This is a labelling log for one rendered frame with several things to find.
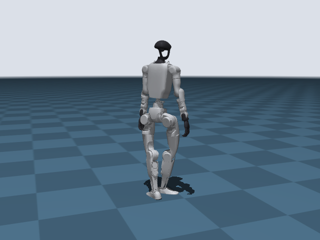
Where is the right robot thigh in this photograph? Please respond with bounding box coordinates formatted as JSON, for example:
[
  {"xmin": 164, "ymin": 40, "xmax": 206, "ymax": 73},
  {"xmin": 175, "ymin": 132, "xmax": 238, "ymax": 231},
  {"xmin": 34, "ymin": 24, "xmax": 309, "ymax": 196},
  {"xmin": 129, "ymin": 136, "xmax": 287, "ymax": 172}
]
[{"xmin": 161, "ymin": 113, "xmax": 180, "ymax": 160}]

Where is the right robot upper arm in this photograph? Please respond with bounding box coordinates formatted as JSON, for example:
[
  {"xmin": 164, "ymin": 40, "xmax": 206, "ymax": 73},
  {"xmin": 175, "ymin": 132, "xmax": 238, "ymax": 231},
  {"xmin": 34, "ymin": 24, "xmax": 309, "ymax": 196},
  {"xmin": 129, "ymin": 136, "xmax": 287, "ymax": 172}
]
[{"xmin": 168, "ymin": 65, "xmax": 182, "ymax": 98}]

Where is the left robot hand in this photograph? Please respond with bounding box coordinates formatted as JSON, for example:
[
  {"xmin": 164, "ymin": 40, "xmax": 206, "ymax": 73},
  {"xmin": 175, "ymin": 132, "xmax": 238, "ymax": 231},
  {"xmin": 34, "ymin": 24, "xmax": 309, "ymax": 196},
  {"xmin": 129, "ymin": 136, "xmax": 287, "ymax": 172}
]
[{"xmin": 138, "ymin": 109, "xmax": 145, "ymax": 131}]

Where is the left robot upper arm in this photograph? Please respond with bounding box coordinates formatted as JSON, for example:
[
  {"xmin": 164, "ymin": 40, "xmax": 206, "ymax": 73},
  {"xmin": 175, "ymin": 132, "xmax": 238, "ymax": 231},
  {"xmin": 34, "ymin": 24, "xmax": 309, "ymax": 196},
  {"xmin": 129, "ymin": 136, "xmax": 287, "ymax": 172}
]
[{"xmin": 142, "ymin": 65, "xmax": 149, "ymax": 95}]

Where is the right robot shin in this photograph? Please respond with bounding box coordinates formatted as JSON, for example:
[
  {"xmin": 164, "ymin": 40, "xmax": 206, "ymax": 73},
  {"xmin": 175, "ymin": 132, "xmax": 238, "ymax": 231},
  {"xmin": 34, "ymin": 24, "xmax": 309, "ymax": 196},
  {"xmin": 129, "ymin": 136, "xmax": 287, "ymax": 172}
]
[{"xmin": 160, "ymin": 152, "xmax": 176, "ymax": 190}]

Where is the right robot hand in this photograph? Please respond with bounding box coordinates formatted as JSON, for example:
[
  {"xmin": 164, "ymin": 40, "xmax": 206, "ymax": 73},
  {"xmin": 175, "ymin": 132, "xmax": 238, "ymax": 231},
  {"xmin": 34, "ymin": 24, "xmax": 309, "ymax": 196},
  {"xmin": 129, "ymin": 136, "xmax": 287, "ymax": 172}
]
[{"xmin": 181, "ymin": 113, "xmax": 190, "ymax": 137}]

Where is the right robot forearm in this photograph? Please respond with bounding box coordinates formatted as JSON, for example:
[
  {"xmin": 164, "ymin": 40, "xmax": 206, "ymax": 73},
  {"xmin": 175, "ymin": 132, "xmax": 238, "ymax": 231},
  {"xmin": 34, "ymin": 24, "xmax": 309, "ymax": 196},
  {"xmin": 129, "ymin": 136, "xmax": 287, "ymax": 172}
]
[{"xmin": 176, "ymin": 89, "xmax": 189, "ymax": 118}]

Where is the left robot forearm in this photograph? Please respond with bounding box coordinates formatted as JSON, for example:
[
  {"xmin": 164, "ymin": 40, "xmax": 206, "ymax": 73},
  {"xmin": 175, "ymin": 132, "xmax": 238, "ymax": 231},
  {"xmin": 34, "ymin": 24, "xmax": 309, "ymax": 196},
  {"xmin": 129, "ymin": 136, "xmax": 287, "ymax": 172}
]
[{"xmin": 139, "ymin": 91, "xmax": 149, "ymax": 115}]

